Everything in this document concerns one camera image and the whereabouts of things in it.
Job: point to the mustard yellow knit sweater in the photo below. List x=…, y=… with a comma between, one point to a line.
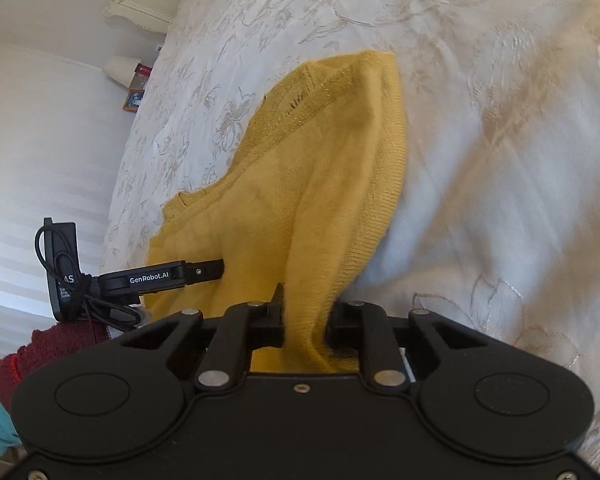
x=309, y=195

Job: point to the white bedside lamp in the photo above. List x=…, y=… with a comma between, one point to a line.
x=121, y=69

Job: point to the wooden photo frame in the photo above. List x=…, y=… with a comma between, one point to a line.
x=133, y=99

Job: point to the red knit sleeve forearm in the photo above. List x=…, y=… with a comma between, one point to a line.
x=46, y=346

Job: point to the black camera box with cable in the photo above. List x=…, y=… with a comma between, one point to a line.
x=73, y=294

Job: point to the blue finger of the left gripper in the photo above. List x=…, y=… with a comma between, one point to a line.
x=206, y=271

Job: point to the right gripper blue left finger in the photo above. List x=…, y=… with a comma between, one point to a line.
x=230, y=340

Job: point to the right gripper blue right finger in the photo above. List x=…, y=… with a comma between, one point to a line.
x=366, y=329

